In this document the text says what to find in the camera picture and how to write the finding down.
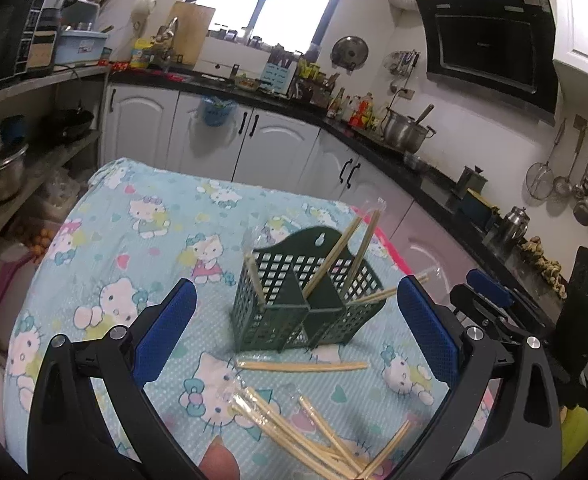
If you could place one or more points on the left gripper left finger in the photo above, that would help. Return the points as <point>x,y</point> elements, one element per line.
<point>90,417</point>

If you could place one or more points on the pink cloth under tablecloth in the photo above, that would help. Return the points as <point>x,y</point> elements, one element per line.
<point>380,246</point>

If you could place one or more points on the stainless steel stock pot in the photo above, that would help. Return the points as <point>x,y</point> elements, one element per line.
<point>404,133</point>

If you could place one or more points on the white lower cabinets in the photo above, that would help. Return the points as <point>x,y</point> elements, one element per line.
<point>167,129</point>

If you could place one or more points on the metal mesh strainer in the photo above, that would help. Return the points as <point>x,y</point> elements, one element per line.
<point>539,177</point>

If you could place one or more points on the Hello Kitty blue tablecloth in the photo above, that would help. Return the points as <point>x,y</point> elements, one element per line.
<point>136,232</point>

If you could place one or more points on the wooden cutting board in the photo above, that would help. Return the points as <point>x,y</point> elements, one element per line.
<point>191,30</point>

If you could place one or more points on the green plastic utensil basket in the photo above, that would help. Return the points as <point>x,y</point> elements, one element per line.
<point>289,321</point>

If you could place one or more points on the light blue knife block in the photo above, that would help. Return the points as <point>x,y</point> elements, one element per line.
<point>276,78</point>

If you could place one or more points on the black range hood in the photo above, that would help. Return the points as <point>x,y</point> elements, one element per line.
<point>501,49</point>

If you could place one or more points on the hanging pot lid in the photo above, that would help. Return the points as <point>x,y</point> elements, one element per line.
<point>350,53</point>

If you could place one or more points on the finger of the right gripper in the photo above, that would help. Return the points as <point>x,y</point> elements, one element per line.
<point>490,289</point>

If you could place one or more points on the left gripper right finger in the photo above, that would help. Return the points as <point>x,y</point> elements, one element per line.
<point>500,415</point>

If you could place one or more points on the steel bowl on shelf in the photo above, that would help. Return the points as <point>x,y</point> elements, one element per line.
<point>12,169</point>

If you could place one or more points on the person's left hand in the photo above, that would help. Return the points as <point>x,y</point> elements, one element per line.
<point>218,463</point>

